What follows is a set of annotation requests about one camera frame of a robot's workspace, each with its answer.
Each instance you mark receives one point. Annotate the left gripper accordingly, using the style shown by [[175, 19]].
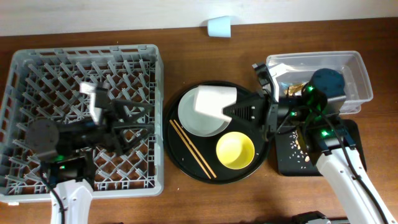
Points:
[[111, 125]]

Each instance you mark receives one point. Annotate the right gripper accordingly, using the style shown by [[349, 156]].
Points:
[[270, 111]]

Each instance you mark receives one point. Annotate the pink plastic cup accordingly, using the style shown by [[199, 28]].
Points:
[[211, 100]]

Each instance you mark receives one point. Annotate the yellow bowl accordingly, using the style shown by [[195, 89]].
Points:
[[235, 150]]

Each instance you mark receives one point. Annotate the gold foil snack wrapper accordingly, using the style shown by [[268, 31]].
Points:
[[292, 89]]

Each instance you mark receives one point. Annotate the food scraps pile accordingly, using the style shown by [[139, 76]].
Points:
[[296, 154]]

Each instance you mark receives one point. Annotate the blue plastic cup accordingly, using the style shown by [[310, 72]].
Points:
[[219, 27]]

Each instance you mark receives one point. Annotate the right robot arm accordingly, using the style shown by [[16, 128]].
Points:
[[322, 133]]

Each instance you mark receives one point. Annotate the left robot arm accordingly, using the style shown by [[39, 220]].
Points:
[[67, 168]]

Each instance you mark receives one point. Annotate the clear plastic waste bin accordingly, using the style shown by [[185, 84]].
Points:
[[298, 68]]

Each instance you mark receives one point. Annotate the black rectangular waste tray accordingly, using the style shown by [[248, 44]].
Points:
[[287, 168]]

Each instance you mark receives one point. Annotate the grey plastic dishwasher rack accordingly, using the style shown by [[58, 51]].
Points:
[[45, 84]]

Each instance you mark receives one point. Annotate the wooden chopstick left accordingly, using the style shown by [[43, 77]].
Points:
[[189, 150]]

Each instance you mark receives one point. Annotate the wooden chopstick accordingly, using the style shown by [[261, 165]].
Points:
[[195, 148], [189, 150]]

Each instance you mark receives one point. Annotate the grey round plate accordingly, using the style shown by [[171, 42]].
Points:
[[196, 123]]

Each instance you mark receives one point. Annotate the round black serving tray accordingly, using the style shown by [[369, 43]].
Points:
[[184, 160]]

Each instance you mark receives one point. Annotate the wooden chopstick right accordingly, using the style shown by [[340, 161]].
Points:
[[195, 148]]

